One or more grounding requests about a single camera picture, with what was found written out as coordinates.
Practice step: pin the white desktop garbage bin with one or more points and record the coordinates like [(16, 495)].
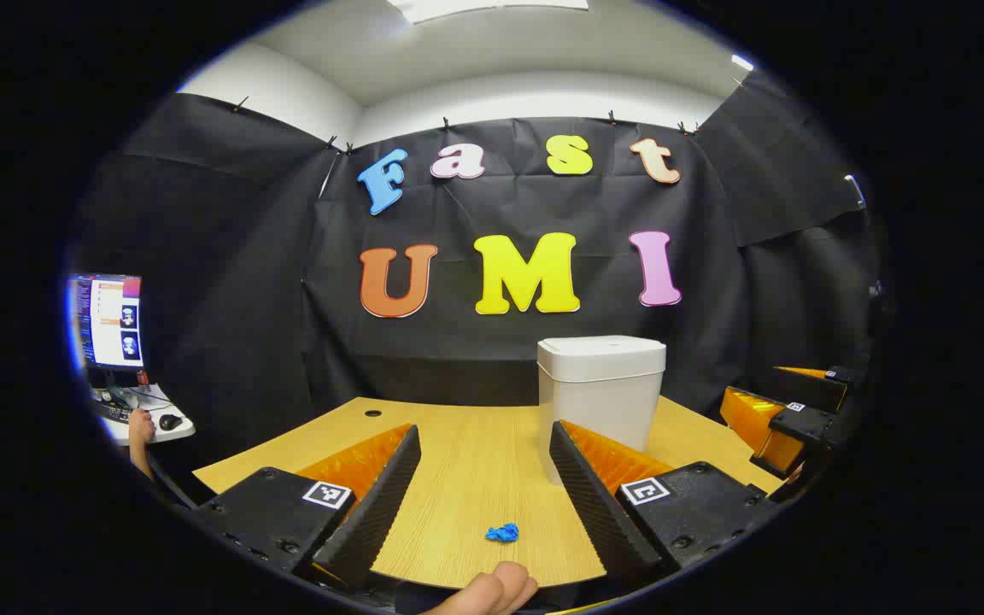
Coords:
[(603, 389)]

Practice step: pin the black keyboard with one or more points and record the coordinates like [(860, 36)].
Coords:
[(112, 412)]

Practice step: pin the computer monitor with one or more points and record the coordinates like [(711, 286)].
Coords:
[(108, 320)]

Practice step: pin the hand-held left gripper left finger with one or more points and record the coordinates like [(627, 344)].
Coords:
[(385, 495)]

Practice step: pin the black computer mouse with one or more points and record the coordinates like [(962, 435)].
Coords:
[(171, 422)]

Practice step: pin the black backdrop cloth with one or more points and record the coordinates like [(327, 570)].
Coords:
[(244, 299)]

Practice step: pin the white side desk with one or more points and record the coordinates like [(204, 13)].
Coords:
[(176, 434)]

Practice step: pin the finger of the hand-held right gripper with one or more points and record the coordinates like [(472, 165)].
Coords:
[(804, 423), (812, 391)]

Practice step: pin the ceiling light panel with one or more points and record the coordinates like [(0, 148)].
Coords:
[(492, 8)]

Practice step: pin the blue paper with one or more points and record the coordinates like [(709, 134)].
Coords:
[(502, 534)]

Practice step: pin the wooden desktop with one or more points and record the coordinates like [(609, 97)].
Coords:
[(475, 470)]

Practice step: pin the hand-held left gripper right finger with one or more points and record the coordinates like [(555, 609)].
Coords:
[(594, 504)]

